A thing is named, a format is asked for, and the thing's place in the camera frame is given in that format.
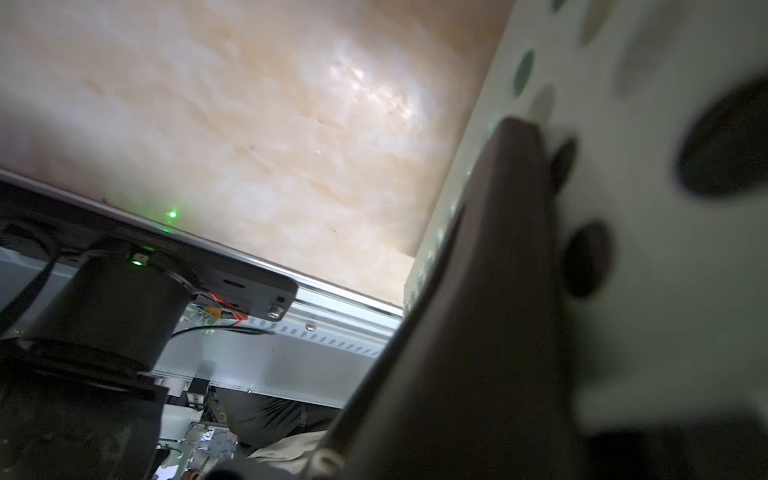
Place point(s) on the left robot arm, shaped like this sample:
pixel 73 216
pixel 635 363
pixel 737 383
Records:
pixel 78 345

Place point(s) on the mint green plastic basket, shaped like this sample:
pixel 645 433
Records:
pixel 679 325

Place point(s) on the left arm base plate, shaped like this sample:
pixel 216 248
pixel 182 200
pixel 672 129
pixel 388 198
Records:
pixel 83 230

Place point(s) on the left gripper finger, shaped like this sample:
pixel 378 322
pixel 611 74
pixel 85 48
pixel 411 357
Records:
pixel 475 383

